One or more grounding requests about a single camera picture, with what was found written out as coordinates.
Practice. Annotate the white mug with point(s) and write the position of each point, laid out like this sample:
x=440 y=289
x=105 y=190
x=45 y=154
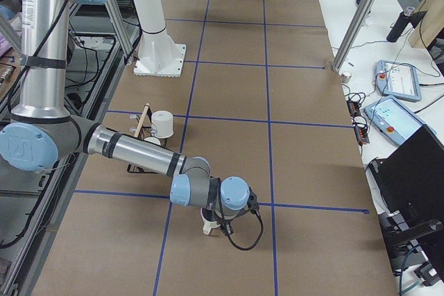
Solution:
x=209 y=221

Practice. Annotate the black water bottle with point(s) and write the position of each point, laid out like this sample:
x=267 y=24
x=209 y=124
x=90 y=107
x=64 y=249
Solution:
x=400 y=24

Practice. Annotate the upper teach pendant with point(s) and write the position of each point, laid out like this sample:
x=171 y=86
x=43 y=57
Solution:
x=397 y=79

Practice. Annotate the teach pendant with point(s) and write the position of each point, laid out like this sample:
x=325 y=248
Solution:
x=397 y=79
x=393 y=119

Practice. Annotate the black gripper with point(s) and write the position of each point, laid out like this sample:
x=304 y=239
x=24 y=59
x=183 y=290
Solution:
x=210 y=216

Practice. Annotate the brown paper table cover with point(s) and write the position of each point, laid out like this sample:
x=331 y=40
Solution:
x=257 y=99

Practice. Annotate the black wire cup rack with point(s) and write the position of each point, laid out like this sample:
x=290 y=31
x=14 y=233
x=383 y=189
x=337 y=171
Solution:
x=142 y=131

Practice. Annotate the white camera mast base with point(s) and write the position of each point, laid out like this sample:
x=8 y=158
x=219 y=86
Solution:
x=158 y=54

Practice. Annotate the lower teach pendant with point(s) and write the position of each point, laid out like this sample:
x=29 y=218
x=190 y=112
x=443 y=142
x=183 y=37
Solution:
x=393 y=119

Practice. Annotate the small metal cup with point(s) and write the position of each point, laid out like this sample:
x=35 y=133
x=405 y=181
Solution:
x=345 y=77

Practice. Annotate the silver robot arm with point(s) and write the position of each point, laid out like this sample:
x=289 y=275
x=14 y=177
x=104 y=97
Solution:
x=47 y=124

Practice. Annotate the aluminium frame post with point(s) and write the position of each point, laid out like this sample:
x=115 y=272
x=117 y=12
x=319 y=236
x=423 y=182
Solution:
x=351 y=33

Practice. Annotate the black monitor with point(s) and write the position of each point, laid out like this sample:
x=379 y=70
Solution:
x=410 y=181

